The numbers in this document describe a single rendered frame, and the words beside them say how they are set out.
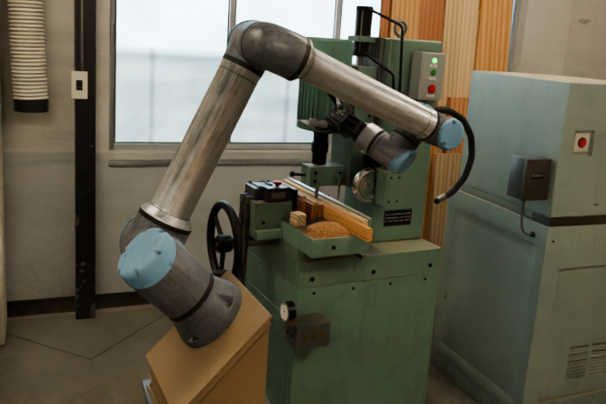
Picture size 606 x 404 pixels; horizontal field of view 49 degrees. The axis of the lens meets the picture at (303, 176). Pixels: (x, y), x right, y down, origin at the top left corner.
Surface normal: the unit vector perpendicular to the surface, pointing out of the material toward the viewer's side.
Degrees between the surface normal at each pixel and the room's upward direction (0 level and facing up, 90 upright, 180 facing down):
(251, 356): 90
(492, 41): 87
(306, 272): 90
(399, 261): 90
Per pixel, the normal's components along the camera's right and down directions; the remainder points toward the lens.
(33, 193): 0.37, 0.22
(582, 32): -0.93, 0.01
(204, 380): -0.59, -0.67
